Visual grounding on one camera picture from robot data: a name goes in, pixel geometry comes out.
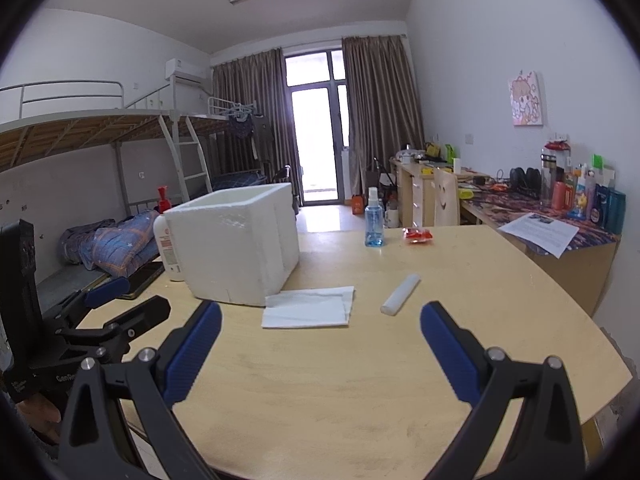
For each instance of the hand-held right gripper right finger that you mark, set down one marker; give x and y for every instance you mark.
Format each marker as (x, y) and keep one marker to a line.
(450, 355)

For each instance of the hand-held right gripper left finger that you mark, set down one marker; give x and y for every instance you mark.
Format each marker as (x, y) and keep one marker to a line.
(192, 355)

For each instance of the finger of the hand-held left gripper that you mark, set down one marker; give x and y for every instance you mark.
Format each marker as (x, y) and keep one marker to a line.
(140, 317)
(107, 290)

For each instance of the white foam box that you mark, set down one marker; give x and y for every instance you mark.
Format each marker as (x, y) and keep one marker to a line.
(230, 245)

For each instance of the person's left hand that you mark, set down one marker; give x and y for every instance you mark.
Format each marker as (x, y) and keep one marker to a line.
(40, 415)

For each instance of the black phone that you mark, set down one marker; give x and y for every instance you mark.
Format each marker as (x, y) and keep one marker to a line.
(142, 280)

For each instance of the blue orange plaid blanket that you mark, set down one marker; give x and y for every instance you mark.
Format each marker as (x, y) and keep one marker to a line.
(120, 245)

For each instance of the white lotion bottle red pump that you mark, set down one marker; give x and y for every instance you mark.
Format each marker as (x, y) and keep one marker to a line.
(167, 250)

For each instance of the white foam roll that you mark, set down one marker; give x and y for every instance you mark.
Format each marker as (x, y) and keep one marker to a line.
(400, 294)

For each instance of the white paper napkin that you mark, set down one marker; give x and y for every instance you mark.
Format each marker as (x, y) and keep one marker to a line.
(305, 307)

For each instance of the red snack packet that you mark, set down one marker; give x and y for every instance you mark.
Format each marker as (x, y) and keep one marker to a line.
(417, 235)

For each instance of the blue spray bottle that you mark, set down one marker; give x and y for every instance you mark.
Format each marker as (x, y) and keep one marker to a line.
(374, 225)

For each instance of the printed paper sheet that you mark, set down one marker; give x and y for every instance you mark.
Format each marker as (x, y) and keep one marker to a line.
(540, 232)

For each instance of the wooden chair with smiley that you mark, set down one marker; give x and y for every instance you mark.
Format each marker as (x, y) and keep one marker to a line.
(446, 200)

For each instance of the large metal bunk bed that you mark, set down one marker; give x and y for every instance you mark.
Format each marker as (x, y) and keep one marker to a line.
(75, 132)

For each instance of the long wooden desk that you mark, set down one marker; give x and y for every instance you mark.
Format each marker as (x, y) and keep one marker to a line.
(590, 265)

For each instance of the dark blue plaid blanket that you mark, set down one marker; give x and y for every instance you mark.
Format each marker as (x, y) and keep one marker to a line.
(240, 178)

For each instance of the orange bag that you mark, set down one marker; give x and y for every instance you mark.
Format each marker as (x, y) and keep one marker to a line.
(357, 205)

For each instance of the black headphones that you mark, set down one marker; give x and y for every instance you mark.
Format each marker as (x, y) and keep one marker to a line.
(525, 180)

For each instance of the black folding chair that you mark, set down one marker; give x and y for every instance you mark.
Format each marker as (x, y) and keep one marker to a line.
(282, 177)

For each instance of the small metal bunk bed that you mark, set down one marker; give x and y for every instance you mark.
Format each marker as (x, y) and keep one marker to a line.
(200, 110)

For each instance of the green bottle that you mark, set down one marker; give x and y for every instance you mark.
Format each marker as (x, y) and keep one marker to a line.
(450, 152)

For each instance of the hanging dark clothes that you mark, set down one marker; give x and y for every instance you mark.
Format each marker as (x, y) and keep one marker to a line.
(245, 127)

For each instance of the group of toiletry bottles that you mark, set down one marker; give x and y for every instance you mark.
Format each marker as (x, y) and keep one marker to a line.
(607, 207)

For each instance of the white air conditioner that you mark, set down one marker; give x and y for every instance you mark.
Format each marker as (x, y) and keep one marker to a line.
(182, 70)

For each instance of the glass balcony door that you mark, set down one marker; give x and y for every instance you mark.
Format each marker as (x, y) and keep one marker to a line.
(315, 140)

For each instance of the brown curtain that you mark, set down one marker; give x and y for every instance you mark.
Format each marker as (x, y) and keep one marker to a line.
(250, 80)
(385, 110)

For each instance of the cartoon wall poster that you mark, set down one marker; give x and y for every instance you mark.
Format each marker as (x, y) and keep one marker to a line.
(526, 99)

